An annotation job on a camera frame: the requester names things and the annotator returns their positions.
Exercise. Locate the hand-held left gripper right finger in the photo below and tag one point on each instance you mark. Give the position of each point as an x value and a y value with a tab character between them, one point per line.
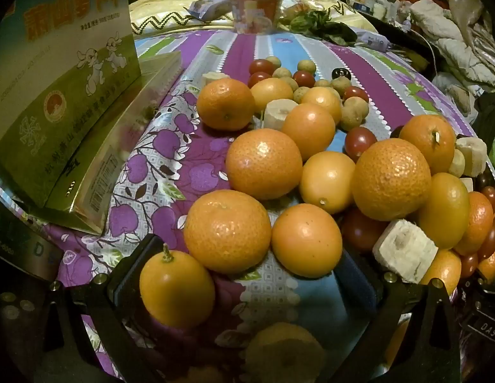
357	275

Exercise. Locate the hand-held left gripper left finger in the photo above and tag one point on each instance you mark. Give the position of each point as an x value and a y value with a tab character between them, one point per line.
127	275

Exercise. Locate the smooth kumquat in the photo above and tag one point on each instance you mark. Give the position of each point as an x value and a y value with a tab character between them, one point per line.
176	291

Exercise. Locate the pile of mandarins and kumquats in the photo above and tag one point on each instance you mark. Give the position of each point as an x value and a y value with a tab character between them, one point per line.
263	163

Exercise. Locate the gold glossy box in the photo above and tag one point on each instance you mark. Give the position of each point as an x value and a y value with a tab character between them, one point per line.
111	159

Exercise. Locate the striped floral tablecloth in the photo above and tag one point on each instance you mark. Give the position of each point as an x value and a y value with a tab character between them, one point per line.
171	159

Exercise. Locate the group of beige longans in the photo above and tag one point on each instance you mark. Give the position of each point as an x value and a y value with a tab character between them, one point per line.
354	113

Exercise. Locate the blue rabbit print box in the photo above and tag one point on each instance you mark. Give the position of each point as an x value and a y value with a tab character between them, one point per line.
64	87

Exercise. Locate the dark purple grape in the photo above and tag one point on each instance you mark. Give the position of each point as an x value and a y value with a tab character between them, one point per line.
338	75

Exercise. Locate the clear plastic bag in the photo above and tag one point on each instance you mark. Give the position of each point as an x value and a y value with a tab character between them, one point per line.
460	99

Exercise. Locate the dark cloth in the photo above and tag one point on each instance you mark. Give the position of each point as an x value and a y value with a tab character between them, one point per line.
490	113

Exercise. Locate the white purple packet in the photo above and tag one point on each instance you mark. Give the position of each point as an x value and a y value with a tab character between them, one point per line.
373	40

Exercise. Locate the leafy green vegetables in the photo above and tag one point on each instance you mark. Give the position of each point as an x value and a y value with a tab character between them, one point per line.
323	26

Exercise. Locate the pile of quilted clothes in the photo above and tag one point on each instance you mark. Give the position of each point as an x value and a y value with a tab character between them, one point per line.
458	44

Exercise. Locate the cluster of small bottles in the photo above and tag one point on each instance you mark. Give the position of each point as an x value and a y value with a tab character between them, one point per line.
375	6

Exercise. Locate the clear food bag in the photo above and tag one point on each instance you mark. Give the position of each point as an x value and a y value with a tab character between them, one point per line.
301	8

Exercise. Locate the blue white snack packet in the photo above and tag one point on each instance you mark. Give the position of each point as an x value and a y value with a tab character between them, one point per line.
209	6

